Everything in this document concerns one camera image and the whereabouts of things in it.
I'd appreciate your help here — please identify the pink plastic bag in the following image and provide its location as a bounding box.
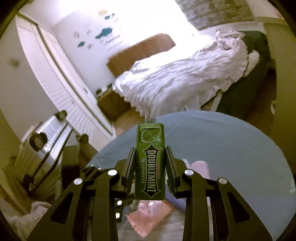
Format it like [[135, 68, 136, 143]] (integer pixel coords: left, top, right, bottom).
[[126, 200, 174, 237]]

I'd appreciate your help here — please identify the silver suitcase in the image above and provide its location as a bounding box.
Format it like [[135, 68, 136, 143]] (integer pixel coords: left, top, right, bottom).
[[13, 110, 89, 193]]

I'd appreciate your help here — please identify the bed with white duvet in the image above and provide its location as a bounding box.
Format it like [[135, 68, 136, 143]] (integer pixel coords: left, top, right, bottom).
[[112, 30, 249, 118]]

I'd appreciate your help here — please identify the round table with blue cloth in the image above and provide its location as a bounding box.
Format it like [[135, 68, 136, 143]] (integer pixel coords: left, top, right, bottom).
[[85, 110, 296, 241]]

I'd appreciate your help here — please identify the brown padded headboard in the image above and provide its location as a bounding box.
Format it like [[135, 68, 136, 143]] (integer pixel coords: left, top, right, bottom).
[[106, 34, 176, 78]]

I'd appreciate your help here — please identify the green mint tin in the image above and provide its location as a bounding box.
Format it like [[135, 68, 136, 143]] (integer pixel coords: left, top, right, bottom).
[[135, 123, 166, 201]]

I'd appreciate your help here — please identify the large blue cloud wall sticker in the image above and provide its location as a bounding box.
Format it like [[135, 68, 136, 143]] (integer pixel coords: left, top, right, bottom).
[[95, 27, 114, 40]]

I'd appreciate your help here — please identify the white wardrobe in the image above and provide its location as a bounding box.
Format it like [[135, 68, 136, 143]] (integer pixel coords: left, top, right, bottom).
[[15, 11, 116, 144]]

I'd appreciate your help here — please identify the sun wall sticker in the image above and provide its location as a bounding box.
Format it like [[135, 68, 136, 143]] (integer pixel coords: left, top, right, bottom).
[[98, 9, 115, 20]]

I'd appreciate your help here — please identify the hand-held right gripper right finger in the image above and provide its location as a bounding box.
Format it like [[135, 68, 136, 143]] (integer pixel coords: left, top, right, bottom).
[[165, 146, 273, 241]]

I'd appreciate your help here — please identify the white fluffy cloth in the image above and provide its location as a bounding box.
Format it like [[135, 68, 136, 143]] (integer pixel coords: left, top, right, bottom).
[[5, 200, 51, 241]]

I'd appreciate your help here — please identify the dark green bed sheet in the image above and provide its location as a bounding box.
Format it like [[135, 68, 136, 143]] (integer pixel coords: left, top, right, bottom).
[[201, 30, 278, 116]]

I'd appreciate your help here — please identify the wooden nightstand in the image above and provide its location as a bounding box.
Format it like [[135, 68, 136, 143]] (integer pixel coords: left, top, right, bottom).
[[96, 89, 132, 121]]

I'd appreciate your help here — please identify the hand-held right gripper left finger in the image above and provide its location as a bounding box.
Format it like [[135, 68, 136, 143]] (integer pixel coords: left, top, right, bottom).
[[28, 147, 137, 241]]

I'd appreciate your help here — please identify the patterned window blind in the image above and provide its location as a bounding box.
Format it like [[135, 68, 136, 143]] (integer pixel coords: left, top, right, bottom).
[[174, 0, 253, 30]]

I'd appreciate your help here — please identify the crumpled white garment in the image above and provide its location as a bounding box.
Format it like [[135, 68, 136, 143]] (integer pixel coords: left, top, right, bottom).
[[215, 30, 245, 50]]

